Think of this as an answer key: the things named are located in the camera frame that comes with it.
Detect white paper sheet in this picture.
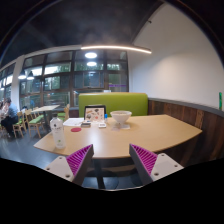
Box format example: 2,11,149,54
62,117,85,128

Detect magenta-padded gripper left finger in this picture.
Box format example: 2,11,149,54
44,143,95,187

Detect clear white-labelled drink bottle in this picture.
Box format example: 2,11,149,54
49,113,67,150

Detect long linear ceiling light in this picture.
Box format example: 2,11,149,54
80,44,153,55

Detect green upholstered bench back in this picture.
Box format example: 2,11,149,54
78,92,149,118

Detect black-framed picture menu stand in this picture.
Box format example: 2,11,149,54
83,104,108,124

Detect green-seated wooden chairs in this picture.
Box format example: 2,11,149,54
12,103,71,139

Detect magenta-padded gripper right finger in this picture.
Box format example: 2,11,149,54
129,143,185,186

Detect dark-framed window wall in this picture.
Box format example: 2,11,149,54
0,49,130,111

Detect white bowl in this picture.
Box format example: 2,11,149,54
109,110,133,127

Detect round pendant ceiling lamps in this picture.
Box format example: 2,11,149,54
17,51,99,81

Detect wooden dining table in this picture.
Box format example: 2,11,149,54
32,104,61,129

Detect person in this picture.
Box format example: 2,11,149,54
1,98,19,138
0,101,6,121

